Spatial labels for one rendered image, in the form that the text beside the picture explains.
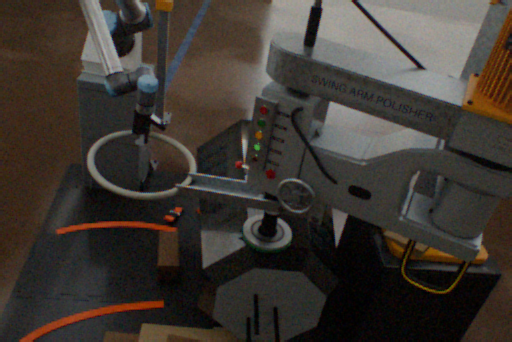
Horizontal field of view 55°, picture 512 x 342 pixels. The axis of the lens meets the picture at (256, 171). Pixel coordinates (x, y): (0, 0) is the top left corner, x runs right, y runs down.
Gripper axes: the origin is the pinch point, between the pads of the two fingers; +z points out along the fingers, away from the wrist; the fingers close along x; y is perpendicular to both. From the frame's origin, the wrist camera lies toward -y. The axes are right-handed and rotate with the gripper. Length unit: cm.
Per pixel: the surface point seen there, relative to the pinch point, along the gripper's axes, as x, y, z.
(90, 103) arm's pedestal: -75, 41, 25
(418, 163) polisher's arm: 86, -90, -66
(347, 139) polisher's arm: 62, -74, -57
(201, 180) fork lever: 32.5, -27.5, -7.5
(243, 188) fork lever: 43, -45, -14
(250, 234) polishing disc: 58, -50, -2
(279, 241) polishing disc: 61, -62, -2
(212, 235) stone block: 42, -36, 17
